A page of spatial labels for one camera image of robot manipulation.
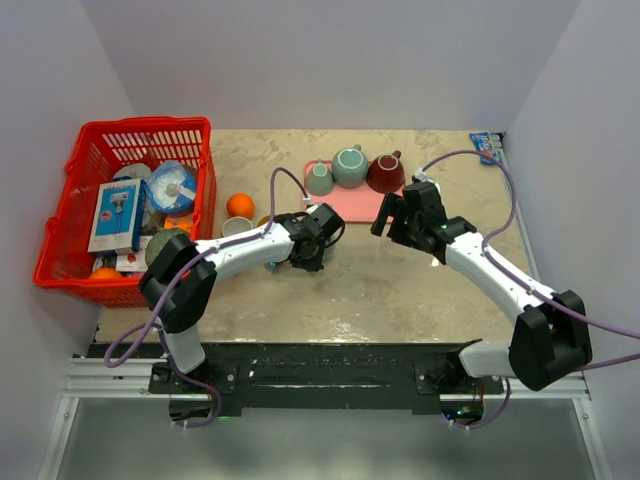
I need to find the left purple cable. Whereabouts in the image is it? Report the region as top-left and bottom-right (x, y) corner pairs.
(103, 166), (313, 429)

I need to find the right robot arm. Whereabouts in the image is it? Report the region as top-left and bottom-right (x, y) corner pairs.
(371, 182), (593, 393)

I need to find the small teal mug left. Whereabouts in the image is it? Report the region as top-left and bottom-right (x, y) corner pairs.
(305, 160), (334, 196)

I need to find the grey-blue mug front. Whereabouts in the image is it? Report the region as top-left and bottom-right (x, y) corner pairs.
(323, 234), (338, 262)

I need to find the green melon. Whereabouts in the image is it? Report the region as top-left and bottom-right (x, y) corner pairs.
(144, 228), (193, 270)

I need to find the dark red mug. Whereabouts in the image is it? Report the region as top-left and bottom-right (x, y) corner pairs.
(366, 150), (405, 194)

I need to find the blue snack packet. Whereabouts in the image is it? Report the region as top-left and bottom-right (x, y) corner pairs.
(469, 132), (503, 165)

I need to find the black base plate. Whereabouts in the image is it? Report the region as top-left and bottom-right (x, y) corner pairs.
(147, 342), (506, 426)

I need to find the pink tray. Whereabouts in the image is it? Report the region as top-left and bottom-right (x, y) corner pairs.
(303, 160), (405, 224)

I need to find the white speckled mug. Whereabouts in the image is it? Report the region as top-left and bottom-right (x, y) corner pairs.
(221, 216), (253, 238)

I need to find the round tin can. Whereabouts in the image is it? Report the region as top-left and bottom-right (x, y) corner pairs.
(112, 163), (152, 182)

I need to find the red plastic basket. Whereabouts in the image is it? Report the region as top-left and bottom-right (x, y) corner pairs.
(33, 116), (217, 308)

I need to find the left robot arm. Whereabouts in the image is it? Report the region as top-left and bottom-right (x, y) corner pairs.
(139, 203), (345, 392)

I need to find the orange fruit on table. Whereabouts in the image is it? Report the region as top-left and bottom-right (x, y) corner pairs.
(226, 192), (255, 220)

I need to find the blue white plastic bag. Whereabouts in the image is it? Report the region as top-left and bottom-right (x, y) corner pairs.
(146, 160), (197, 215)

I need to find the blue product box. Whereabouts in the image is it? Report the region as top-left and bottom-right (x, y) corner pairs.
(87, 179), (146, 255)

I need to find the blue butterfly mug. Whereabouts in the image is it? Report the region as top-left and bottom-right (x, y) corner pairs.
(257, 216), (276, 272)

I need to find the orange fruit in basket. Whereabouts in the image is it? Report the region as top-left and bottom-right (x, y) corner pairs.
(89, 267), (123, 281)

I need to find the teal mug back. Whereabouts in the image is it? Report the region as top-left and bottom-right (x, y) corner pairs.
(332, 144), (369, 189)

